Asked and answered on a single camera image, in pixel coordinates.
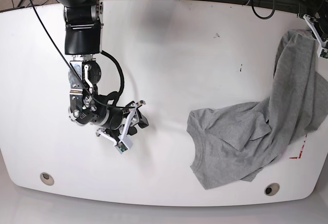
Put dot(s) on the left table grommet hole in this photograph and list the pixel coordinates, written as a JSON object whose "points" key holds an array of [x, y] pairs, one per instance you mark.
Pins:
{"points": [[47, 179]]}

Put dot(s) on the red tape rectangle marking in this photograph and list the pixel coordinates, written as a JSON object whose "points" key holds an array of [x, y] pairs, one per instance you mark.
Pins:
{"points": [[301, 150]]}

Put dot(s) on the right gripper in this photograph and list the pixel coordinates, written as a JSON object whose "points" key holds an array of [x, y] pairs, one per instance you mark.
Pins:
{"points": [[121, 124]]}

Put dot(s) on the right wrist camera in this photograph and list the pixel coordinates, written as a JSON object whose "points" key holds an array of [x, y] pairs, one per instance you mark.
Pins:
{"points": [[123, 145]]}

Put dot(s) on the grey t-shirt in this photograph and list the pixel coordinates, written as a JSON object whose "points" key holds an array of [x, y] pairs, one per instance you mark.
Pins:
{"points": [[236, 142]]}

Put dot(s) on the right table grommet hole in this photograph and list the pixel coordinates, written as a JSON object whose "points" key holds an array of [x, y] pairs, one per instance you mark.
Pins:
{"points": [[272, 189]]}

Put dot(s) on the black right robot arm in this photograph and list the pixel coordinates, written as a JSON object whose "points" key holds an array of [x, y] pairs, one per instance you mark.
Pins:
{"points": [[84, 24]]}

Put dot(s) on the table grommet hole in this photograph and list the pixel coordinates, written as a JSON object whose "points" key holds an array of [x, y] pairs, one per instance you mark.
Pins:
{"points": [[47, 179], [272, 189]]}

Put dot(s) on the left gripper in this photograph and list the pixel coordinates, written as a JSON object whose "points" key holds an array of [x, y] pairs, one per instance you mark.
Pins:
{"points": [[313, 23]]}

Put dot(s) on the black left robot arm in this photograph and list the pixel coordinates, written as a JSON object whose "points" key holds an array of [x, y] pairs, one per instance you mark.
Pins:
{"points": [[318, 9]]}

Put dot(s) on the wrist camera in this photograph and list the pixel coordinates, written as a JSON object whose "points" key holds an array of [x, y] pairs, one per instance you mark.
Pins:
{"points": [[123, 145], [322, 52]]}

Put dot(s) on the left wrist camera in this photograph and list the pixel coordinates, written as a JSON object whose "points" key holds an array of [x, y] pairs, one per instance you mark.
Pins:
{"points": [[322, 52]]}

